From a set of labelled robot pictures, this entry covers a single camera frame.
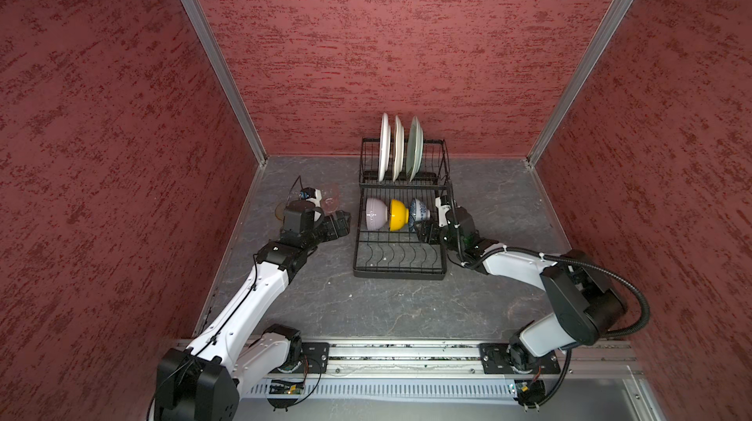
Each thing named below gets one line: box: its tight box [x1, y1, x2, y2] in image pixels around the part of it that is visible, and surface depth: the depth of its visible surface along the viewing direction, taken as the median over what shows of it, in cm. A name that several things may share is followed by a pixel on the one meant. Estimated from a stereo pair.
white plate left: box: [377, 112, 392, 183], surface depth 77 cm
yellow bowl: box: [388, 198, 410, 233], surface depth 94 cm
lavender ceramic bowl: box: [365, 197, 388, 231], surface depth 94 cm
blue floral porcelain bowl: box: [409, 197, 431, 232], surface depth 93 cm
